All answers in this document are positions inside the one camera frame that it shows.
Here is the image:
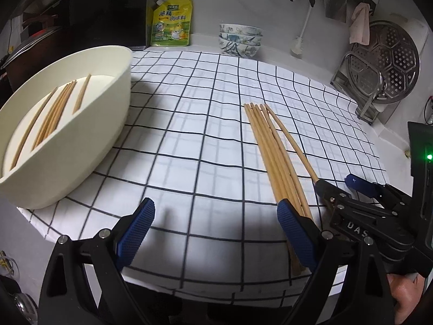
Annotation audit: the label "white round basin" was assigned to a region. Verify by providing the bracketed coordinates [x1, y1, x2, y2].
[0, 45, 133, 210]

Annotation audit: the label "white black grid tablecloth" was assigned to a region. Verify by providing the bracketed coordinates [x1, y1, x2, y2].
[17, 50, 388, 300]

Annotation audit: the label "person's right hand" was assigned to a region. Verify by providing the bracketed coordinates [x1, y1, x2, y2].
[386, 272, 425, 325]

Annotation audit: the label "metal cleaver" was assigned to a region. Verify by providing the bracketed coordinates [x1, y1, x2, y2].
[323, 0, 349, 20]

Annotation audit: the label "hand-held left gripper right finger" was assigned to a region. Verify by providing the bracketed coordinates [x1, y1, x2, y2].
[277, 199, 396, 325]

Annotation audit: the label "yellow seasoning pouch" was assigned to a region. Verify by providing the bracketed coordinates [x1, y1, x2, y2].
[150, 0, 193, 47]

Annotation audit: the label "metal dish rack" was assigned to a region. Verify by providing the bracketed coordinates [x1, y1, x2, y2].
[331, 51, 387, 125]

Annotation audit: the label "pink hanging cloth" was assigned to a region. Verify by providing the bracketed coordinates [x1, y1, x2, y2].
[348, 3, 371, 46]

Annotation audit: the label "white dish brush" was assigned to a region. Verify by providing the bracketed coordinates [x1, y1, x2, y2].
[291, 5, 314, 57]

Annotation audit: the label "person's dark trousers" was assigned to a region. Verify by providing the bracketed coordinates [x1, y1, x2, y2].
[130, 282, 305, 325]

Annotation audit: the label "brown pot with glass lid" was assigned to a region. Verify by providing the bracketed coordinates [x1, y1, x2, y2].
[0, 15, 63, 89]

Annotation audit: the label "blue patterned ceramic bowl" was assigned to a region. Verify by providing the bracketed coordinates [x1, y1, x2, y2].
[219, 34, 263, 47]
[219, 24, 264, 38]
[220, 41, 261, 58]

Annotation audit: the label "bundle of wooden chopsticks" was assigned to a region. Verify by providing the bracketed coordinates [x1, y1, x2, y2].
[244, 104, 300, 276]

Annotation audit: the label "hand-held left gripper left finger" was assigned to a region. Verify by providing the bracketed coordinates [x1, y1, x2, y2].
[38, 197, 156, 325]

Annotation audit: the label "black range hood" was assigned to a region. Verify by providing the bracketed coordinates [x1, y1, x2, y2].
[0, 0, 150, 52]

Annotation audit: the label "group of wooden chopsticks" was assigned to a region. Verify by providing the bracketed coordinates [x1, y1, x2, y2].
[10, 74, 92, 170]

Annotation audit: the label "perforated metal steamer plate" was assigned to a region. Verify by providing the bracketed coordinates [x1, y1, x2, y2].
[350, 20, 420, 104]

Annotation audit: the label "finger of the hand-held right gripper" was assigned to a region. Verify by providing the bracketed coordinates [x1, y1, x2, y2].
[345, 174, 412, 211]
[314, 179, 353, 209]

